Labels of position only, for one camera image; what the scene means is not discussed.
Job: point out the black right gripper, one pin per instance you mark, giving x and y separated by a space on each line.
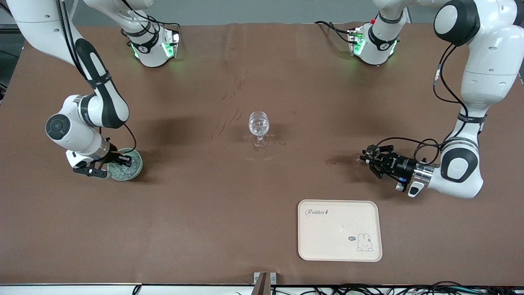
115 156

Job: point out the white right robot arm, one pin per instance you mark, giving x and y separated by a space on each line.
77 135

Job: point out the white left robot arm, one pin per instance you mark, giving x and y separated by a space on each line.
491 53

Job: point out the clear ice cubes pile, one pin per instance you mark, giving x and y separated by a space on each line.
125 172

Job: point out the clear stemmed wine glass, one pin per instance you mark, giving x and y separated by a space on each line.
259 123

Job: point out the grey metal bracket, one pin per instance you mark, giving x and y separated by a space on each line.
272 278

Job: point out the aluminium profile frame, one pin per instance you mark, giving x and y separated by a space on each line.
6 28

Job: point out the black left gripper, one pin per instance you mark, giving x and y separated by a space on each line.
401 164

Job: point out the brown paper table cover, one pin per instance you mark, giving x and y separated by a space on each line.
204 225

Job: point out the pale green ceramic bowl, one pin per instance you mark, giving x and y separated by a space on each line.
137 172

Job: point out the steel double jigger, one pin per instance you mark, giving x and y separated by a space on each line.
371 150

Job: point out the cream rabbit print tray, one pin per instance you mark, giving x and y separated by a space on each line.
327 237

